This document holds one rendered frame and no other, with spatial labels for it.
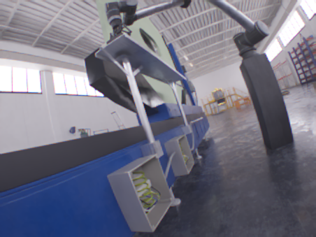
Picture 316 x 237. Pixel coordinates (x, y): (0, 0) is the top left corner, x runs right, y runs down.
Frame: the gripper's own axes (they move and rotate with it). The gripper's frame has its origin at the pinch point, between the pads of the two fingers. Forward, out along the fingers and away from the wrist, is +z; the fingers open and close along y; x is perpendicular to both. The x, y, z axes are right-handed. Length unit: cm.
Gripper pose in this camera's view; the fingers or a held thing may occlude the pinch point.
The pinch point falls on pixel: (122, 45)
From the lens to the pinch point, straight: 115.9
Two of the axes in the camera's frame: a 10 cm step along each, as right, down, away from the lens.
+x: 3.8, -0.6, 9.2
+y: 8.7, -3.2, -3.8
